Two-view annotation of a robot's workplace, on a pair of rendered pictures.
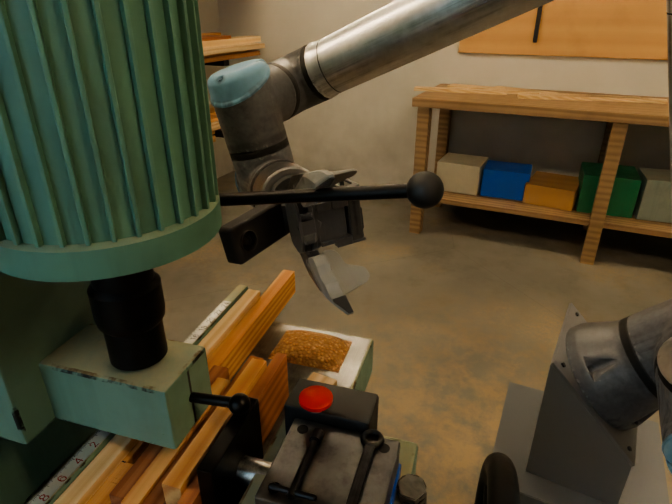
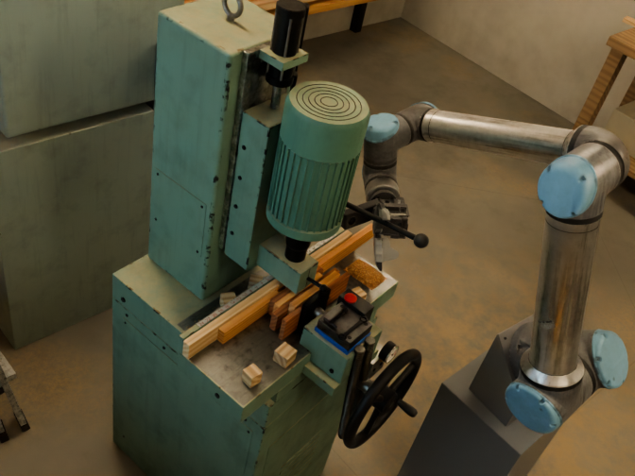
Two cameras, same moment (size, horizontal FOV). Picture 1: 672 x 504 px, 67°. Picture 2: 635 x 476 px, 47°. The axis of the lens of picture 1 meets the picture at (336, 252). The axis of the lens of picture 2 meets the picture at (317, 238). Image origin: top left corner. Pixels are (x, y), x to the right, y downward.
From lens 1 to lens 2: 1.25 m
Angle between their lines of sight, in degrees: 19
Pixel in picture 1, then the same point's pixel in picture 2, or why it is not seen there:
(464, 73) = not seen: outside the picture
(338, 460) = (349, 320)
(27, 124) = (298, 201)
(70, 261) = (293, 232)
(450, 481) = not seen: hidden behind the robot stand
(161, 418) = (296, 281)
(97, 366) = (279, 254)
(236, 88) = (376, 136)
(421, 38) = (478, 146)
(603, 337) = not seen: hidden behind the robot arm
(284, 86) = (404, 135)
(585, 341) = (526, 331)
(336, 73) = (435, 137)
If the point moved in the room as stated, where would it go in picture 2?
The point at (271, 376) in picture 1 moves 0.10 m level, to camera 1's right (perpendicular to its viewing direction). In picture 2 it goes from (339, 281) to (376, 297)
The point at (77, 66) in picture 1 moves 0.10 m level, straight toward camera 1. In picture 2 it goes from (316, 194) to (317, 225)
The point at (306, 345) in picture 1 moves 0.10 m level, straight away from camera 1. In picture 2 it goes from (363, 271) to (372, 249)
